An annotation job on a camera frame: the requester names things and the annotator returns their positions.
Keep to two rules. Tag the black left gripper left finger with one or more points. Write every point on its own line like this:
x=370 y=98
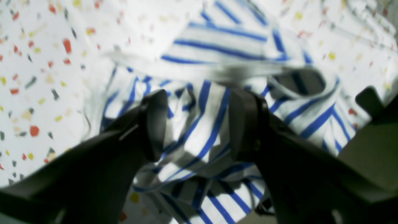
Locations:
x=89 y=183

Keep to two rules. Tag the blue white striped t-shirt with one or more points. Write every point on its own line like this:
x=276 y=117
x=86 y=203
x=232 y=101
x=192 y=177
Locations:
x=177 y=45

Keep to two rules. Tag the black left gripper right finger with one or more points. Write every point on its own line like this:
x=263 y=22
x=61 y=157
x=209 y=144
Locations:
x=306 y=185

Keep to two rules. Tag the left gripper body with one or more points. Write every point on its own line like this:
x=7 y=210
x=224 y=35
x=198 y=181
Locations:
x=373 y=152

